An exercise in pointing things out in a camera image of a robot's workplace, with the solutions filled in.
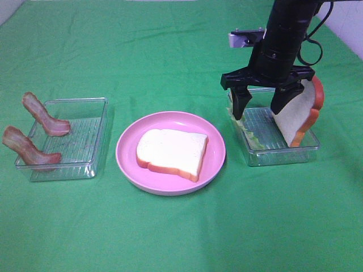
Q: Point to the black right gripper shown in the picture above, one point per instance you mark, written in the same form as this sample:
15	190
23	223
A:
267	67

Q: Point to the green lettuce leaf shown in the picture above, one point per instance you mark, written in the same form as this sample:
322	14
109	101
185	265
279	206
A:
252	140

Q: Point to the bread slice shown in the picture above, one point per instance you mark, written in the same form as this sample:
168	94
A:
172	152
301	113

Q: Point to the bacon strip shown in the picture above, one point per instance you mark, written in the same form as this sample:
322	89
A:
52	126
14	139

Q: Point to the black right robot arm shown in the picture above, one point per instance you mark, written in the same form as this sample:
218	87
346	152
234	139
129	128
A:
288	23

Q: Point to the right clear plastic container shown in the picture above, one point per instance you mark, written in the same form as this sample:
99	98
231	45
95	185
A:
259	120

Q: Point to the clear plastic container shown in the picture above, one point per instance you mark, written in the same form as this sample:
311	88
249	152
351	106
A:
82	149
259	120

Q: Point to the green tablecloth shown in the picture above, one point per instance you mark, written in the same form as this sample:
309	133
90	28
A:
147	57

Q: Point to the pink round plate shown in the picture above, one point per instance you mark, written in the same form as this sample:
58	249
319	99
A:
161	183

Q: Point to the left clear plastic container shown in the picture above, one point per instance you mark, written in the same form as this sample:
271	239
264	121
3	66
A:
82	149

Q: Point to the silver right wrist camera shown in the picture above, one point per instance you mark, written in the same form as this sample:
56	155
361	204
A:
247	38

